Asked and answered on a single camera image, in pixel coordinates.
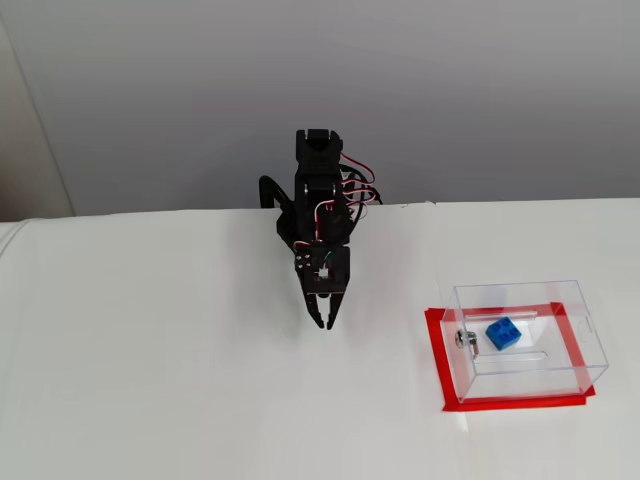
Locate blue lego brick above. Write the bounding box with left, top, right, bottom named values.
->
left=483, top=315, right=523, bottom=353

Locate black table clamp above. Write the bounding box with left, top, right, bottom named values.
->
left=257, top=174, right=297, bottom=215

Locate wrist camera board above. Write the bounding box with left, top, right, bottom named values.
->
left=305, top=248, right=349, bottom=295

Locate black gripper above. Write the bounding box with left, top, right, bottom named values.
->
left=293, top=241, right=352, bottom=332

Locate transparent plastic box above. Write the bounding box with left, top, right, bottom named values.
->
left=439, top=279, right=611, bottom=406

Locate black camera cable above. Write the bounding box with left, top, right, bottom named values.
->
left=342, top=167, right=385, bottom=226

